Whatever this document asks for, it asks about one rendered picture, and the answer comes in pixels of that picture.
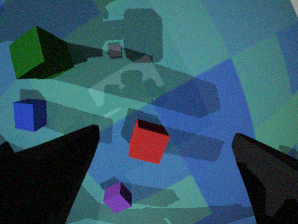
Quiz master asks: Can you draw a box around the small purple cube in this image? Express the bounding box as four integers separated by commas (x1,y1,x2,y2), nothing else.
104,181,132,213

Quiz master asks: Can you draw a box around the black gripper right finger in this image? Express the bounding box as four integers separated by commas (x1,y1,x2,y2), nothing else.
231,132,298,224

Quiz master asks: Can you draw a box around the green block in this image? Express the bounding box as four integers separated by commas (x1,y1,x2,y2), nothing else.
37,36,74,80
9,27,63,80

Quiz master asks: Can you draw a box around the red block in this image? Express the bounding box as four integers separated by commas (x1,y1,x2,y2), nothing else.
129,120,170,164

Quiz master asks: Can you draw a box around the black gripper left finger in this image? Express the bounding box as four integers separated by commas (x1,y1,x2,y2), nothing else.
0,124,100,224

